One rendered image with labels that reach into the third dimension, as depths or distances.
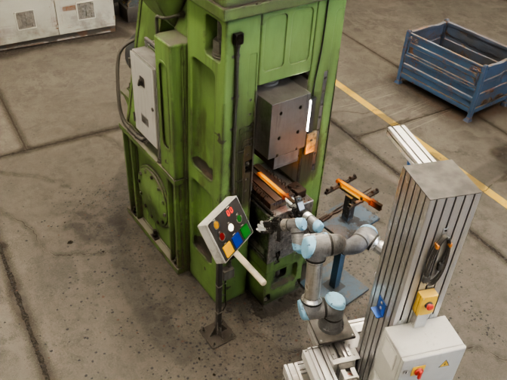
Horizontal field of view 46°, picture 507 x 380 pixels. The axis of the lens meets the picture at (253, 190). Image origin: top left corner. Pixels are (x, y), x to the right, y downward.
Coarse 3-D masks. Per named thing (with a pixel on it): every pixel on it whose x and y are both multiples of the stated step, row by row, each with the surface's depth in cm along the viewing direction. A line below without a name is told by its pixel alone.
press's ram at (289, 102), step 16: (288, 80) 377; (272, 96) 360; (288, 96) 361; (304, 96) 363; (272, 112) 355; (288, 112) 363; (304, 112) 372; (256, 128) 375; (272, 128) 362; (288, 128) 371; (304, 128) 380; (256, 144) 382; (272, 144) 370; (288, 144) 379; (304, 144) 388
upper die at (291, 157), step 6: (294, 150) 386; (258, 156) 394; (276, 156) 380; (282, 156) 382; (288, 156) 386; (294, 156) 389; (270, 162) 384; (276, 162) 382; (282, 162) 385; (288, 162) 389; (276, 168) 385
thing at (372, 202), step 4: (336, 180) 423; (340, 180) 422; (340, 184) 421; (344, 184) 419; (348, 184) 419; (348, 188) 417; (352, 188) 415; (352, 192) 415; (356, 192) 412; (360, 192) 412; (360, 196) 411; (364, 196) 409; (364, 200) 409; (368, 200) 406; (372, 200) 404; (368, 204) 406; (372, 204) 406; (376, 204) 403; (380, 204) 401; (376, 208) 404; (380, 208) 401
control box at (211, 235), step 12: (228, 204) 365; (240, 204) 374; (216, 216) 356; (228, 216) 364; (204, 228) 351; (216, 228) 354; (228, 228) 363; (204, 240) 357; (216, 240) 354; (228, 240) 362; (216, 252) 357
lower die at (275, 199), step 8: (264, 168) 432; (256, 176) 424; (272, 176) 425; (256, 184) 419; (264, 184) 418; (280, 184) 418; (272, 192) 411; (288, 192) 411; (264, 200) 407; (272, 200) 406; (280, 200) 406; (272, 208) 406
